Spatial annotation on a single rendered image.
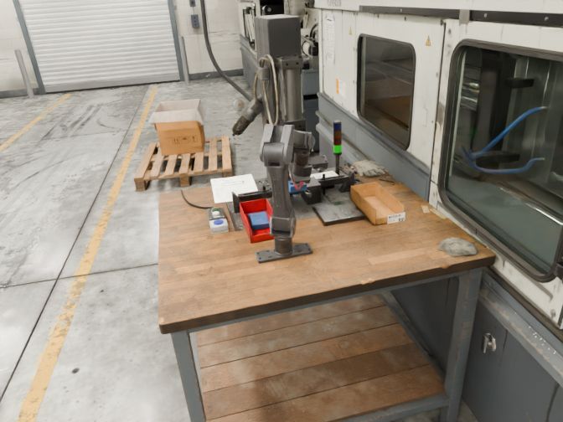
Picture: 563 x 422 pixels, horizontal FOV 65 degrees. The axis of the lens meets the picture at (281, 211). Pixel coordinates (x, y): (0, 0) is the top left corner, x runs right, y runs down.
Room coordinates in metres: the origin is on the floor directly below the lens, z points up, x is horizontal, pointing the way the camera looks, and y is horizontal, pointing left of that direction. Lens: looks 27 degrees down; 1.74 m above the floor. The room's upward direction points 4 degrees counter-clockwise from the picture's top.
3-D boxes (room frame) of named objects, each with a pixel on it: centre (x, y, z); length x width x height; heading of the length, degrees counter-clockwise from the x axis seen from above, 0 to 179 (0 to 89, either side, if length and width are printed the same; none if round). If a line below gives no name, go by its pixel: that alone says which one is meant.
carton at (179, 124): (5.11, 1.11, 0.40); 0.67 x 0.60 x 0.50; 4
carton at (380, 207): (1.63, -0.39, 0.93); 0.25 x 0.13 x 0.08; 12
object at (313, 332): (1.60, -0.06, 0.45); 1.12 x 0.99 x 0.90; 102
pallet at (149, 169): (4.81, 1.04, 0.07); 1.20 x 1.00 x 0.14; 6
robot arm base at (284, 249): (1.34, 0.00, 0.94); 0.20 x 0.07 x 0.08; 102
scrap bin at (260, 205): (1.56, 0.09, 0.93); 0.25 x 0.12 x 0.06; 12
